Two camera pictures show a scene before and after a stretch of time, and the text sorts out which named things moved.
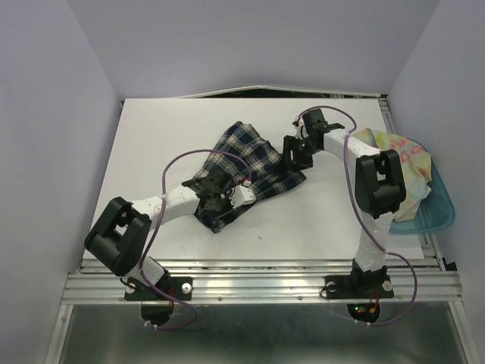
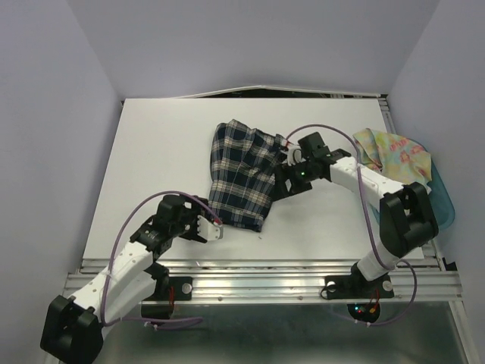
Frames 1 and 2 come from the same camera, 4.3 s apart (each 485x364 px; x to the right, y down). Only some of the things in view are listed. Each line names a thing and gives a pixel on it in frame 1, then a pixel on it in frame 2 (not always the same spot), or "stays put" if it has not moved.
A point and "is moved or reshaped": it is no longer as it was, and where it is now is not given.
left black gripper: [214, 215] to [195, 211]
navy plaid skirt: [245, 160] is moved or reshaped
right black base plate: [358, 286] stays put
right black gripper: [289, 142] to [283, 172]
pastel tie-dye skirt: [416, 167] stays put
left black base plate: [180, 287] stays put
